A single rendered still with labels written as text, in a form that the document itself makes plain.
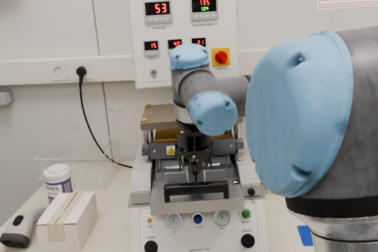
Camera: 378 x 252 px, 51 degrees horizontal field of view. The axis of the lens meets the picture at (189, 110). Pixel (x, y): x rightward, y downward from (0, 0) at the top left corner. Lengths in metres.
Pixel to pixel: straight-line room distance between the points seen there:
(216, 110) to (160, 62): 0.61
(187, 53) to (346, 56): 0.49
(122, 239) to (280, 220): 0.48
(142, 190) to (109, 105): 0.76
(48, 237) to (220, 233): 0.50
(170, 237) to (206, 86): 0.48
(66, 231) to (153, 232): 0.29
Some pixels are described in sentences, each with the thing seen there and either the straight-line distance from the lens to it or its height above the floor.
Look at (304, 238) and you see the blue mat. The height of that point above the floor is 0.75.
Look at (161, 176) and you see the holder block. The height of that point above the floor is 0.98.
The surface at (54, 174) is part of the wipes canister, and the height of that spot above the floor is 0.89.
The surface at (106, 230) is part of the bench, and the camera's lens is 1.29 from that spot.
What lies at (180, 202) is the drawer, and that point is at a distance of 0.94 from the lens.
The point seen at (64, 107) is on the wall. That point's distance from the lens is 1.79.
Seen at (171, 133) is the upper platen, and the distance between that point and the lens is 1.11.
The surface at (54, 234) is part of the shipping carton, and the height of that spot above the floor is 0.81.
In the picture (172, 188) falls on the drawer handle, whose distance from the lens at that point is 0.92.
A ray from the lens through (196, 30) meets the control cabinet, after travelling 1.22.
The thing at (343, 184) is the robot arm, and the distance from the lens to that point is 0.29.
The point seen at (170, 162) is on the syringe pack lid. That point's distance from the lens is 1.06.
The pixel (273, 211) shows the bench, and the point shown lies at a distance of 1.33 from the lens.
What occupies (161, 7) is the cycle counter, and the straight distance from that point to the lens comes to 1.21.
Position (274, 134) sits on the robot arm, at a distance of 0.30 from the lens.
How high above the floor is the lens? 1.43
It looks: 16 degrees down
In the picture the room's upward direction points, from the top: 4 degrees counter-clockwise
